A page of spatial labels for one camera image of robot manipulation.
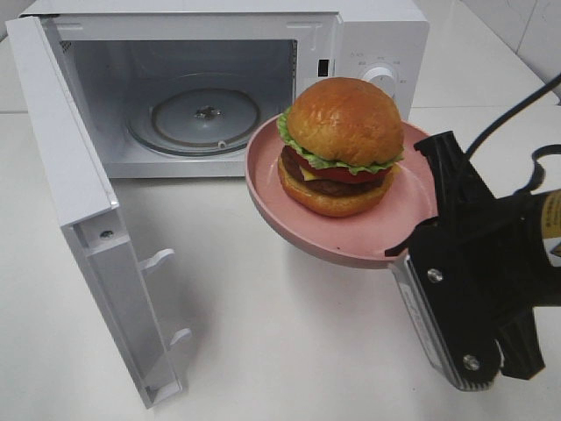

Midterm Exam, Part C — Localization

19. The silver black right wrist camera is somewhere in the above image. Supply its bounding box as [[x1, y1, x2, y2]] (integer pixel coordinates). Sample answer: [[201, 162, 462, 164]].
[[390, 253, 501, 392]]

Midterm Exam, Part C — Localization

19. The white microwave oven body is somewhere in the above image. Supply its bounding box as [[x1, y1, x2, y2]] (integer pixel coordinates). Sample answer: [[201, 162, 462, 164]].
[[17, 1, 429, 178]]

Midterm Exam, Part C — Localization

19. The pink round plate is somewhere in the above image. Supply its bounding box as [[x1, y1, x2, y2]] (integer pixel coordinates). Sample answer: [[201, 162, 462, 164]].
[[245, 118, 437, 268]]

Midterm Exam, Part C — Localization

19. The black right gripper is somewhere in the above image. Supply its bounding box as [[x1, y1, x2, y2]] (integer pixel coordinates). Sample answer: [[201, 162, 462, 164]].
[[385, 131, 560, 380]]

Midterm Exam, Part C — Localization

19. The white microwave door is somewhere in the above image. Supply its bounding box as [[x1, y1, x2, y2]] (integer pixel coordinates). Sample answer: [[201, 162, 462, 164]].
[[6, 17, 183, 408]]

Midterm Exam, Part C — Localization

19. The glass microwave turntable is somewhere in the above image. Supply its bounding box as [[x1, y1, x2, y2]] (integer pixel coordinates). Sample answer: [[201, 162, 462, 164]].
[[124, 73, 266, 157]]

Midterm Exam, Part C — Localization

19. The burger with lettuce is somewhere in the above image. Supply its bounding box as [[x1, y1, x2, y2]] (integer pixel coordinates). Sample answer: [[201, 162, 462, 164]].
[[277, 77, 404, 218]]

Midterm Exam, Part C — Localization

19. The upper white power knob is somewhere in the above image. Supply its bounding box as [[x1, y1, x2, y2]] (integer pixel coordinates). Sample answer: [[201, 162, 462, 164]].
[[360, 63, 397, 99]]

